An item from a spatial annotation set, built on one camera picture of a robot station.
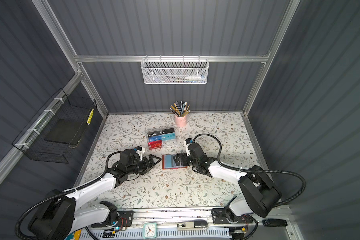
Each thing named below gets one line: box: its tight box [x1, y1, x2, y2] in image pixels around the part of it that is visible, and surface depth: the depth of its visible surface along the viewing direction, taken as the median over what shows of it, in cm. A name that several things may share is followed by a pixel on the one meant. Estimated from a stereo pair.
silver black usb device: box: [177, 220, 209, 230], surface depth 69 cm
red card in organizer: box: [148, 140, 163, 150], surface depth 101 cm
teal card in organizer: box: [161, 132, 176, 141], surface depth 101 cm
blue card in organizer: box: [148, 135, 162, 142], surface depth 101 cm
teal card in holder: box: [164, 154, 175, 169], surface depth 95 cm
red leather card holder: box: [162, 154, 188, 170], surface depth 94 cm
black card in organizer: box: [147, 130, 161, 137], surface depth 101 cm
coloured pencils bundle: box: [170, 101, 191, 117], surface depth 109 cm
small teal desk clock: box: [143, 222, 158, 239], surface depth 70 cm
